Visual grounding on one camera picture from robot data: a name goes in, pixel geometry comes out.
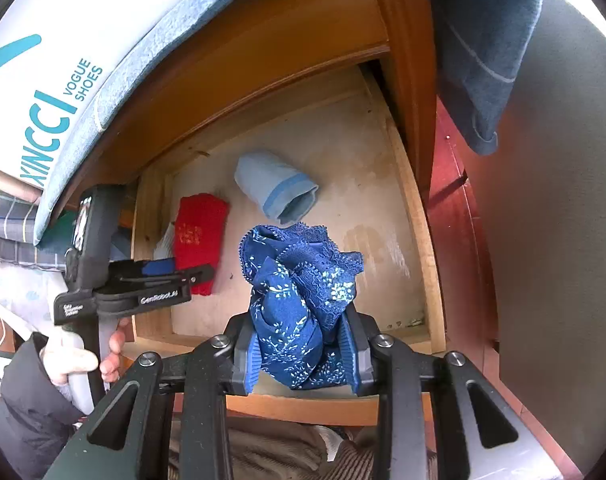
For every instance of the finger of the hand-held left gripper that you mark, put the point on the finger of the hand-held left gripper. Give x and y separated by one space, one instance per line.
198 276
158 267

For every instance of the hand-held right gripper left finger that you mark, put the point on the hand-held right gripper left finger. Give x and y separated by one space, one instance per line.
252 365

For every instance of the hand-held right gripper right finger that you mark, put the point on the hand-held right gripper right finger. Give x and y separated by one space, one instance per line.
353 365

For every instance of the red underwear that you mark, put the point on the red underwear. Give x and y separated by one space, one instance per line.
198 220

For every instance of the blue floral lace underwear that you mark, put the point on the blue floral lace underwear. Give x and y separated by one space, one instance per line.
293 310

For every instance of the light blue underwear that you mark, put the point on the light blue underwear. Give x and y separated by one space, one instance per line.
268 180

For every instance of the person's left forearm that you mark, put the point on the person's left forearm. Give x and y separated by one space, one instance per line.
23 410

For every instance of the person's left hand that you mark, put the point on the person's left hand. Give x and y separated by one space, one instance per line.
70 357

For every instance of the grey plaid cloth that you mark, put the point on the grey plaid cloth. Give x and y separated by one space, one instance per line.
8 225

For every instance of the white floral cloth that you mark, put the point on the white floral cloth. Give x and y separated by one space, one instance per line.
18 295

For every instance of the beige leaf print curtain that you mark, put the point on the beige leaf print curtain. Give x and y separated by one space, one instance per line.
3 177

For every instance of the white shoe box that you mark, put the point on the white shoe box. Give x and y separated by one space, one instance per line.
58 35

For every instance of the blue checked cloth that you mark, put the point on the blue checked cloth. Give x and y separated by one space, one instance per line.
483 60

